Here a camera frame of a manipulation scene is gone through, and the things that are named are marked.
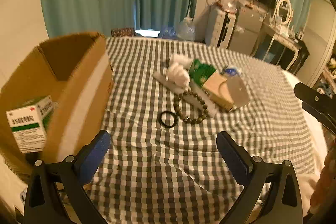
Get green white medicine box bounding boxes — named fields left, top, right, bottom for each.
left=6, top=96, right=54, bottom=153

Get white paper cup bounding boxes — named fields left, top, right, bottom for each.
left=226, top=76, right=249, bottom=108

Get tan yellow carton box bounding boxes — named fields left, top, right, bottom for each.
left=202, top=72, right=234, bottom=112

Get dark bead bracelet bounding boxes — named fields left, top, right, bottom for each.
left=172, top=90, right=211, bottom=125

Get black hair tie ring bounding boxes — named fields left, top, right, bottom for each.
left=158, top=111, right=179, bottom=128

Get person's hand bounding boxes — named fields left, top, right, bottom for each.
left=309, top=140, right=335, bottom=214

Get white vanity table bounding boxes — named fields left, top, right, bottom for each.
left=251, top=23, right=310, bottom=75

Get white wardrobe with louvres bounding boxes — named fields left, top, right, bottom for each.
left=297, top=0, right=335, bottom=87

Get white oval vanity mirror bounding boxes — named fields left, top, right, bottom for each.
left=272, top=0, right=294, bottom=27

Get grey mini fridge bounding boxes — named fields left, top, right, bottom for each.
left=228, top=2, right=265, bottom=56

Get green snack packet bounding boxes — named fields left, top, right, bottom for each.
left=189, top=59, right=217, bottom=88

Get white suitcase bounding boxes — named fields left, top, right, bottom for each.
left=205, top=3, right=236, bottom=49

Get white foam strip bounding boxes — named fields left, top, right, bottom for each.
left=152, top=70, right=219, bottom=117

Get brown cardboard box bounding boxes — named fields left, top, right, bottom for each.
left=0, top=31, right=115, bottom=183

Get white glove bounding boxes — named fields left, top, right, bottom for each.
left=166, top=53, right=194, bottom=89

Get grey checkered tablecloth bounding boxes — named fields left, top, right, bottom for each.
left=87, top=38, right=315, bottom=223

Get large clear water jug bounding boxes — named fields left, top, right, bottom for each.
left=175, top=17, right=195, bottom=42

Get brown patterned stool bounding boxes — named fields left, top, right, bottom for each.
left=110, top=28, right=135, bottom=37

